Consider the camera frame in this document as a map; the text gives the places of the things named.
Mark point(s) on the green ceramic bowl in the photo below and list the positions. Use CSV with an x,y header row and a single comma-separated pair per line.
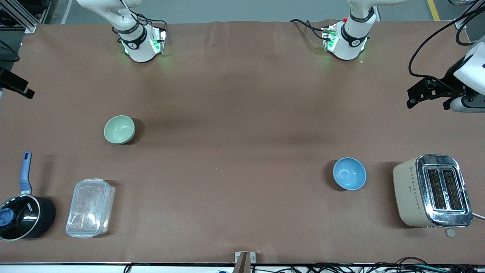
x,y
119,129

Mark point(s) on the clear plastic lidded food container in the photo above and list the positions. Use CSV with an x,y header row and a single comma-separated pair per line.
x,y
90,208

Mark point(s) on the brown table cover sheet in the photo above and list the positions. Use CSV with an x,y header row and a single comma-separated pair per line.
x,y
242,113

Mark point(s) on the blue ceramic bowl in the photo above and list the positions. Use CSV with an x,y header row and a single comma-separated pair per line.
x,y
349,173

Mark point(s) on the aluminium camera mount post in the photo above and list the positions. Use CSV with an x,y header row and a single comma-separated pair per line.
x,y
244,262

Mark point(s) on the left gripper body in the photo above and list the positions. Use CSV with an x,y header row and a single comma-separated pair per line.
x,y
449,80

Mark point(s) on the beige chrome two-slot toaster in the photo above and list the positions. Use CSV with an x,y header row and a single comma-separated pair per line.
x,y
411,193

